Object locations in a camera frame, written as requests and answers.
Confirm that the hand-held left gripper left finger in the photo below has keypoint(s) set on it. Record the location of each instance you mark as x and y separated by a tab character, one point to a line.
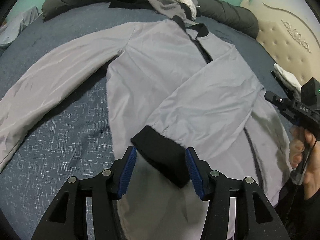
127	172

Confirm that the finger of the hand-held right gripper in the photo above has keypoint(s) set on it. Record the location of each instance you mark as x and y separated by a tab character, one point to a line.
275	98

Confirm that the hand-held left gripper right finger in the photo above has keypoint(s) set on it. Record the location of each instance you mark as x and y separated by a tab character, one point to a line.
195	175

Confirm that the grey jacket with black trim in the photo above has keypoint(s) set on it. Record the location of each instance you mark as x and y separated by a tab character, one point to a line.
170	80

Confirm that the person's right forearm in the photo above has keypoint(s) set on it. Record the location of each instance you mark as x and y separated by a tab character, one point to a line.
312	217

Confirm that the person's right hand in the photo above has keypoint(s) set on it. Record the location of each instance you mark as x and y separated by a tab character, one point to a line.
315	165

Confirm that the folded black garment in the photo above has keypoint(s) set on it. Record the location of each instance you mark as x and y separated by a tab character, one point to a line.
278	80

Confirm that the folded white garment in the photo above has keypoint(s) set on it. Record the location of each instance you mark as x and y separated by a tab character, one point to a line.
287	76

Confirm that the cream tufted headboard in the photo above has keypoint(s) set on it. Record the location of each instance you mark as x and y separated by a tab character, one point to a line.
287	30

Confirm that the dark grey rolled duvet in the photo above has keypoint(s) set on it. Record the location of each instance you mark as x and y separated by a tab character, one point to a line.
220	10

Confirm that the grey ribbed knit garment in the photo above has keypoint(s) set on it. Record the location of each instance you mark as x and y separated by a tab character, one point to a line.
162	2

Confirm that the light grey blanket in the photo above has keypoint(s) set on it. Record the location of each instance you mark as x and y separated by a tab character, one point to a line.
17	27

